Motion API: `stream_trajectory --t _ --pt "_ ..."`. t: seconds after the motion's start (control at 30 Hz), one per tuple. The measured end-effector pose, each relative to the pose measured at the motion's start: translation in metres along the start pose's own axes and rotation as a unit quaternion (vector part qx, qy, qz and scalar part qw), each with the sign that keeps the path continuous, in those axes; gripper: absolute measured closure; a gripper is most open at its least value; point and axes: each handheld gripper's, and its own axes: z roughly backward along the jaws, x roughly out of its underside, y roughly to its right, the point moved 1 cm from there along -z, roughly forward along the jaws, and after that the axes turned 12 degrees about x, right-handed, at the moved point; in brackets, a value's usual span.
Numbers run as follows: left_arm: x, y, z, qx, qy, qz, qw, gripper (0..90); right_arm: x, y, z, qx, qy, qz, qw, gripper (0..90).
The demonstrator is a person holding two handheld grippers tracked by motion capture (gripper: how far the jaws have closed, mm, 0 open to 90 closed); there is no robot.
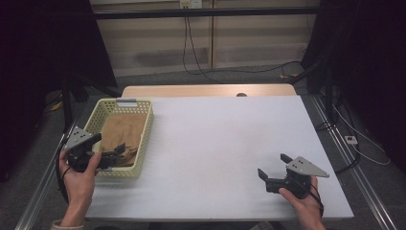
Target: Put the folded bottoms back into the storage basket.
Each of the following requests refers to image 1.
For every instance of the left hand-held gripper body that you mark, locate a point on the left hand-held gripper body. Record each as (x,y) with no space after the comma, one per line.
(81,147)

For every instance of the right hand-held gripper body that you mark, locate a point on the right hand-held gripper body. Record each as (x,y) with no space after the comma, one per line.
(298,177)

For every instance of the tan pants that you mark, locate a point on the tan pants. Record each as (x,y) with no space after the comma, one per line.
(123,134)

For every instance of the pale yellow perforated plastic basket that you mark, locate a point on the pale yellow perforated plastic basket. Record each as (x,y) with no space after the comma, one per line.
(145,127)

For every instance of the person's right hand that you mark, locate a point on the person's right hand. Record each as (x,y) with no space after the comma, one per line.
(304,204)

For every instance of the person's left hand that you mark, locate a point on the person's left hand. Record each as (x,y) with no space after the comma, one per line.
(79,185)

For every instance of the black metal stand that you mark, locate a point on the black metal stand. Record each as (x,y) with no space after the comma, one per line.
(67,102)

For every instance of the white floor power socket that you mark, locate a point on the white floor power socket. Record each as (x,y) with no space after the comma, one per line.
(350,139)

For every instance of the yellow floor tape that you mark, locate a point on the yellow floor tape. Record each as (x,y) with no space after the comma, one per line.
(288,76)

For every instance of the black curtain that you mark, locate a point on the black curtain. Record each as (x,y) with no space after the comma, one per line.
(367,64)
(48,41)

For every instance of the black horizontal metal bar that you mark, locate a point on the black horizontal metal bar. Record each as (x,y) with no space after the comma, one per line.
(207,12)

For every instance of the aluminium floor rail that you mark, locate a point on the aluminium floor rail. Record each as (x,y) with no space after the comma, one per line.
(357,172)
(38,188)

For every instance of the white wall outlet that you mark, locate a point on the white wall outlet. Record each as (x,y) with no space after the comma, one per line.
(191,3)

